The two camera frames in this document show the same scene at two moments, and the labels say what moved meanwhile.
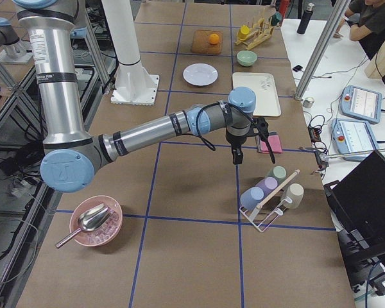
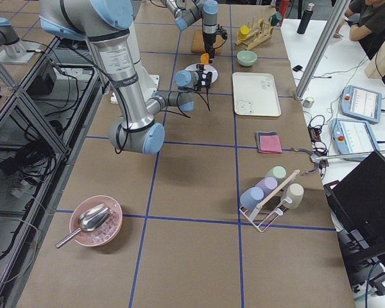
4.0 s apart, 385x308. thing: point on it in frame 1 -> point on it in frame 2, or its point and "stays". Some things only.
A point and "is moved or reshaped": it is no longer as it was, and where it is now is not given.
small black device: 298,68 stays
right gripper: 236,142 -> 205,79
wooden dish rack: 259,31 stays
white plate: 199,74 stays
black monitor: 365,205 stays
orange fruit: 213,38 is moved or reshaped
